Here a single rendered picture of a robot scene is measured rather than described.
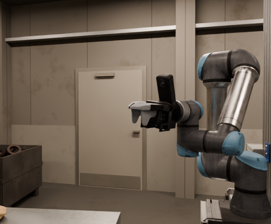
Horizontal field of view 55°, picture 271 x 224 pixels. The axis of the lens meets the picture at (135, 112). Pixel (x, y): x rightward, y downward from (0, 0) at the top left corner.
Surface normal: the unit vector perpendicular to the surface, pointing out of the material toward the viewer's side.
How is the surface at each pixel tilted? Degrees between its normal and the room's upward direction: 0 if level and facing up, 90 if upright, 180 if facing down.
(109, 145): 90
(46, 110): 90
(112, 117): 90
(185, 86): 90
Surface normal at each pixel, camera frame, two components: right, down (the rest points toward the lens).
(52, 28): -0.24, 0.02
